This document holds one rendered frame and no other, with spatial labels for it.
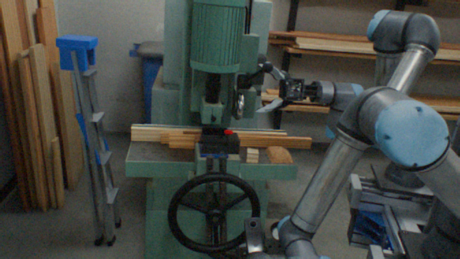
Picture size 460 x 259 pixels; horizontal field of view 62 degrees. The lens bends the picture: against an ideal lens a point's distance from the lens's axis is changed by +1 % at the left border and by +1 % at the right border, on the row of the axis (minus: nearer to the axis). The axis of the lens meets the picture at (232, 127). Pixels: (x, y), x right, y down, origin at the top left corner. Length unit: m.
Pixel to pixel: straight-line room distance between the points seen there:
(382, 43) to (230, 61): 0.54
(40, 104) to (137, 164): 1.31
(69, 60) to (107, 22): 1.72
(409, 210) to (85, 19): 3.04
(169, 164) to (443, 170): 0.83
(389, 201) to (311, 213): 0.72
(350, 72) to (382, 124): 3.26
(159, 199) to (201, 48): 0.54
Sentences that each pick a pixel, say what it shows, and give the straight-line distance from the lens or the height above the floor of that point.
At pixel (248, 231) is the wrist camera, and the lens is 1.07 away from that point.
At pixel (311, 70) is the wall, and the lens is 3.89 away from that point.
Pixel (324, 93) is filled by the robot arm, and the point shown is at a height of 1.18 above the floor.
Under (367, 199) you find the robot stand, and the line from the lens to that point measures 1.64.
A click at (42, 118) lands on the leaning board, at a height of 0.62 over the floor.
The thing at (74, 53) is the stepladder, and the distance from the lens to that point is 2.02.
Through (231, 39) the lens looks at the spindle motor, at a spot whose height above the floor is 1.31.
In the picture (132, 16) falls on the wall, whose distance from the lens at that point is 3.69.
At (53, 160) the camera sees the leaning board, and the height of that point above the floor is 0.35.
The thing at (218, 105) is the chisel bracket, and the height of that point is 1.07.
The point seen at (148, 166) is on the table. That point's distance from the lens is 1.33.
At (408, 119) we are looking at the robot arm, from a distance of 0.76.
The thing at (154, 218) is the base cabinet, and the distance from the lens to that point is 1.43.
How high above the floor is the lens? 1.48
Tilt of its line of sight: 20 degrees down
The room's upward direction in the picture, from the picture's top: 6 degrees clockwise
